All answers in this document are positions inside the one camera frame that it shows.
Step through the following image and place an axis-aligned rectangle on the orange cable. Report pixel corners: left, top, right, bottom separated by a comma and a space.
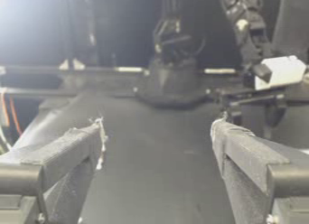
0, 90, 11, 127
9, 95, 25, 135

